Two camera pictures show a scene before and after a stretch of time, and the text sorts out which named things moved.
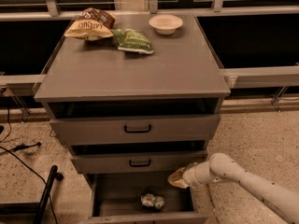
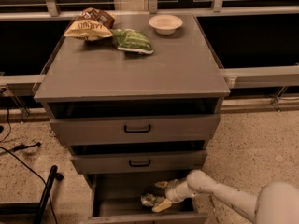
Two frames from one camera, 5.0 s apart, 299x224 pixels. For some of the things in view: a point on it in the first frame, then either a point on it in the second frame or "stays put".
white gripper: (190, 176) -> (171, 192)
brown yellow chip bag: (92, 24) stays put
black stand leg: (34, 209) stays put
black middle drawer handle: (139, 165) stays put
